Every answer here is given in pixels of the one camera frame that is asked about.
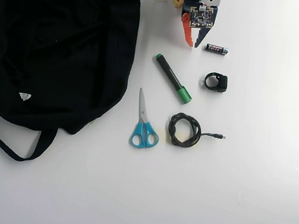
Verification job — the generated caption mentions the black ring strap device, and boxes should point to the black ring strap device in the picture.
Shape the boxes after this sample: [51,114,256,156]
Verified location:
[201,71,229,95]

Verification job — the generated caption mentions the black fabric bag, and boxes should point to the black fabric bag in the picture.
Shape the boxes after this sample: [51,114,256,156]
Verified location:
[0,0,144,177]

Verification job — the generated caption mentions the dark aaa battery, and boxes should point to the dark aaa battery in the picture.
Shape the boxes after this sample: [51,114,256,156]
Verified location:
[203,43,230,57]

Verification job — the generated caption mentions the coiled black usb cable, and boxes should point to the coiled black usb cable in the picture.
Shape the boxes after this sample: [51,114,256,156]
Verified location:
[165,110,230,155]

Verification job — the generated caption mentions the green capped black marker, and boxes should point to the green capped black marker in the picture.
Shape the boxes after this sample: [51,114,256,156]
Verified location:
[148,52,200,106]

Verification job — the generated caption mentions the blue handled scissors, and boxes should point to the blue handled scissors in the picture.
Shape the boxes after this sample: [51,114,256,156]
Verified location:
[128,86,167,151]

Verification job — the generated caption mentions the bare camera circuit board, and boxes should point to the bare camera circuit board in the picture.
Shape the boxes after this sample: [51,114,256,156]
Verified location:
[187,3,217,31]

